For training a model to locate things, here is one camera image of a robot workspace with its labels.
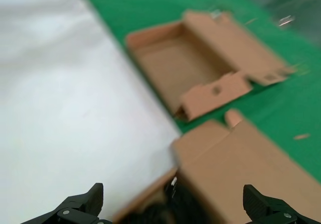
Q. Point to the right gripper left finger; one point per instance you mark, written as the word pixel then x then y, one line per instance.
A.
pixel 80 206

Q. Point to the cardboard box with tabbed lid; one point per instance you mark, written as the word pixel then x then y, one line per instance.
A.
pixel 238 163

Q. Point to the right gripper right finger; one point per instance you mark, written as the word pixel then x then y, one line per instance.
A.
pixel 265 209

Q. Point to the green table mat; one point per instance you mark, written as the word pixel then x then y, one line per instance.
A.
pixel 155 3

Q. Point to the small wooden stick scrap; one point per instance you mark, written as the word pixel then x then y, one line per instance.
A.
pixel 302 136

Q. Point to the open flat cardboard box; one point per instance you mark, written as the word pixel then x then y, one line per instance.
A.
pixel 180 63

